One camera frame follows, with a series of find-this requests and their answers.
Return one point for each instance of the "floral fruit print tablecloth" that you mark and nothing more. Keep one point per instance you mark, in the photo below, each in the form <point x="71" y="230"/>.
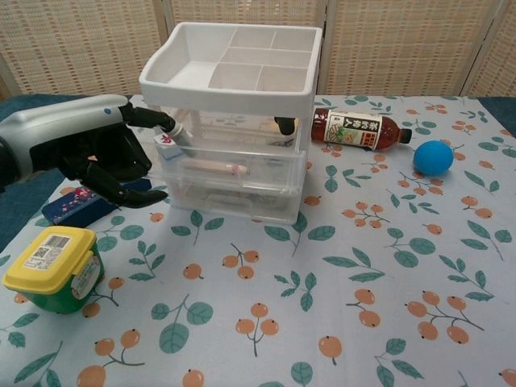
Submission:
<point x="322" y="282"/>

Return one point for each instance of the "white mahjong tile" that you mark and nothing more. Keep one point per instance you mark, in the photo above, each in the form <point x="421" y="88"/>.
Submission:
<point x="167" y="145"/>

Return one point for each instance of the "brown tea bottle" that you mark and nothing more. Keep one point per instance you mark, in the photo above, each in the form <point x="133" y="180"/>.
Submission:
<point x="354" y="131"/>

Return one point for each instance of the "small black cup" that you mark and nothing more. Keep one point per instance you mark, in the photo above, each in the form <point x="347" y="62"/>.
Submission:
<point x="285" y="125"/>

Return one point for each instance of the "white plastic drawer organizer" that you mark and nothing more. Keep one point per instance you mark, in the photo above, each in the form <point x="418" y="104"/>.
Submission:
<point x="225" y="96"/>

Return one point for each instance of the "woven bamboo folding screen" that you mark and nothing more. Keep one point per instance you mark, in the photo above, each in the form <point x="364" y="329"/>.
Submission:
<point x="403" y="48"/>

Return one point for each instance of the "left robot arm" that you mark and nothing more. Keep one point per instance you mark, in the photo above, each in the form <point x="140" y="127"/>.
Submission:
<point x="6" y="165"/>

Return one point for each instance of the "clear plastic drawer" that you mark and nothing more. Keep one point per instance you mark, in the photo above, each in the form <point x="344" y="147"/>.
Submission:
<point x="225" y="199"/>

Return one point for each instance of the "clear drawer holding pen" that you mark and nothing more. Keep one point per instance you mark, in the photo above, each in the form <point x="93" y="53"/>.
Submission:
<point x="209" y="151"/>

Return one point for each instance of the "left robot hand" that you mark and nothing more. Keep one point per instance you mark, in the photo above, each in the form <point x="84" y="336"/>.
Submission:
<point x="60" y="125"/>

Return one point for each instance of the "blue ball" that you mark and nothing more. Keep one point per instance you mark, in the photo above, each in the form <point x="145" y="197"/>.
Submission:
<point x="433" y="158"/>

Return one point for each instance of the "wooden pen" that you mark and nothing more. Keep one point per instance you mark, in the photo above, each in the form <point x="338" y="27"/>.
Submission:
<point x="213" y="167"/>

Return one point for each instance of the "navy blue floral box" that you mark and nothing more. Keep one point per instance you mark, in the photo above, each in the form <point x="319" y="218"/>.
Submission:
<point x="76" y="209"/>

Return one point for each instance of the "green tub with yellow lid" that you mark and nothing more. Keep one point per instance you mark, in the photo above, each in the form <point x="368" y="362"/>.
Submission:
<point x="48" y="262"/>

